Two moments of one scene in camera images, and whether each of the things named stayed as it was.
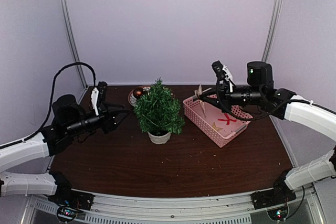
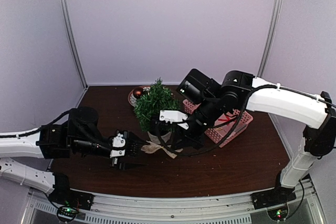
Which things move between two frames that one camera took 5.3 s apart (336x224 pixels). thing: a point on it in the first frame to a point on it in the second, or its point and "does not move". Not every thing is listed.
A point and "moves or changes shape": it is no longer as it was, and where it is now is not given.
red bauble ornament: [137, 92] does not move
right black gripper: [217, 103] to [188, 139]
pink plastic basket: [213, 121] does not move
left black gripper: [107, 121] to [122, 166]
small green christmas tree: [158, 114] does not move
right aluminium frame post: [274, 22] does not move
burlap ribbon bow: [199, 93] moves or changes shape
